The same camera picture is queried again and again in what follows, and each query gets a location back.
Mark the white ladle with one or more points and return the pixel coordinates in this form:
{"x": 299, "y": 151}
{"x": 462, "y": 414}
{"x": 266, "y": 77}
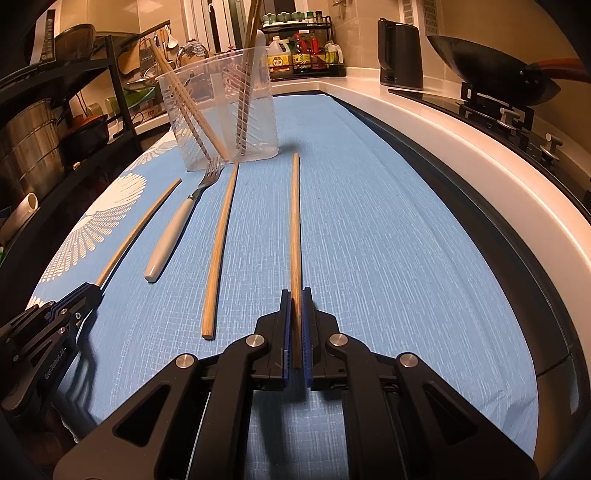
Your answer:
{"x": 171, "y": 39}

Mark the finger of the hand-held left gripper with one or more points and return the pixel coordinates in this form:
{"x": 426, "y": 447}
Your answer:
{"x": 76, "y": 313}
{"x": 76, "y": 295}

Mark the black spice rack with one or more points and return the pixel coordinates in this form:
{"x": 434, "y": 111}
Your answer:
{"x": 339, "y": 71}

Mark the black metal shelf rack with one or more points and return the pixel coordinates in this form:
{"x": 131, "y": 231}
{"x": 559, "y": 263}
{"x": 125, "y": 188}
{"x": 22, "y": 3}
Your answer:
{"x": 117, "y": 78}

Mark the red sauce bottle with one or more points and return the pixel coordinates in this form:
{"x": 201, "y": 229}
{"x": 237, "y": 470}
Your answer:
{"x": 315, "y": 53}

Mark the large steel pot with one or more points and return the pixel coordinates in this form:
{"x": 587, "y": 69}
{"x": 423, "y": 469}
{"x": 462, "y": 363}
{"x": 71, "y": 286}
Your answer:
{"x": 27, "y": 147}

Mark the blue patterned tablecloth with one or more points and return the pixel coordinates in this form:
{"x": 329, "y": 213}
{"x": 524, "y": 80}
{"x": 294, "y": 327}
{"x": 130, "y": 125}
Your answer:
{"x": 392, "y": 230}

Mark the green plastic basin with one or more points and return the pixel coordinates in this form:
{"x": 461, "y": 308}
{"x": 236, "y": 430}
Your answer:
{"x": 138, "y": 99}

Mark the wooden chopstick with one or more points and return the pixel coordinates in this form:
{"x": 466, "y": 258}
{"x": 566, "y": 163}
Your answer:
{"x": 251, "y": 92}
{"x": 295, "y": 230}
{"x": 138, "y": 228}
{"x": 196, "y": 104}
{"x": 219, "y": 258}
{"x": 184, "y": 97}

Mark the dark soy sauce bottle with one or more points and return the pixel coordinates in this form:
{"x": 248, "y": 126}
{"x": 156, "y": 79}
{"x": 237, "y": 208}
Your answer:
{"x": 301, "y": 57}

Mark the green and yellow bottle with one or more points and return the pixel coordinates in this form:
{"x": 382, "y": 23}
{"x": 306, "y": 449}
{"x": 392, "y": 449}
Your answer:
{"x": 333, "y": 55}

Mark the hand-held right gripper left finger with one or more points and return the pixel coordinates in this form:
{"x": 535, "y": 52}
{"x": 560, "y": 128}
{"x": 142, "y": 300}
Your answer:
{"x": 287, "y": 332}

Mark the clear plastic utensil holder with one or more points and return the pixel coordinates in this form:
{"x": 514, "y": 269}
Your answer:
{"x": 207, "y": 83}

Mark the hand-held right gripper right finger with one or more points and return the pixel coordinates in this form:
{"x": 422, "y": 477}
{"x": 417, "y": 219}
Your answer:
{"x": 307, "y": 332}

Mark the wall vent grille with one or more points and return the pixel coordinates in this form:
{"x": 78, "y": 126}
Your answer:
{"x": 406, "y": 9}
{"x": 430, "y": 9}

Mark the wooden cutting board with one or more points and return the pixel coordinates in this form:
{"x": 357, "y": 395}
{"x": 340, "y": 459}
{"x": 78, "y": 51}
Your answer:
{"x": 131, "y": 55}

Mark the black gas stove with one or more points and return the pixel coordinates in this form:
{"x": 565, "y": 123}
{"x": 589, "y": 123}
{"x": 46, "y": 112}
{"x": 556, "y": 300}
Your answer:
{"x": 498, "y": 115}

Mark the metal chopstick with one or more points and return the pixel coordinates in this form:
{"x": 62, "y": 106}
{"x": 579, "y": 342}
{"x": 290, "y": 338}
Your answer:
{"x": 244, "y": 92}

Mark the row of green-lidded spice jars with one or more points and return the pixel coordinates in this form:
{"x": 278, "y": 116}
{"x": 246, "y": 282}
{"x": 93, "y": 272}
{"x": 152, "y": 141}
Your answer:
{"x": 295, "y": 17}

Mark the chrome faucet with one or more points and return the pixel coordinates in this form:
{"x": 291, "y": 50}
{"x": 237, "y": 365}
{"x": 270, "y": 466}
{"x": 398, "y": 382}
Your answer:
{"x": 191, "y": 50}

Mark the yellow-label oil jug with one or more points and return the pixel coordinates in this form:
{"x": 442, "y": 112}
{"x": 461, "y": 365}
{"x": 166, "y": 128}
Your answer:
{"x": 278, "y": 60}

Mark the orange and black pot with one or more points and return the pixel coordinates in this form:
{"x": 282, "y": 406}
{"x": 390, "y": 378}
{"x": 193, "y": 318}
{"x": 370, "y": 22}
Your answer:
{"x": 85, "y": 134}

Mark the dark wooden bowl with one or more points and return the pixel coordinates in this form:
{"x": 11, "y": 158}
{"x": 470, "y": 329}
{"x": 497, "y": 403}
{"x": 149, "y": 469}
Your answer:
{"x": 74, "y": 44}

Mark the black electric kettle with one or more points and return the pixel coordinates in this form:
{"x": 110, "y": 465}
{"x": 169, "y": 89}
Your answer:
{"x": 401, "y": 55}

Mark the black wok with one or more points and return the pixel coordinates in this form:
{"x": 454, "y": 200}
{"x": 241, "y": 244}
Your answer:
{"x": 485, "y": 64}

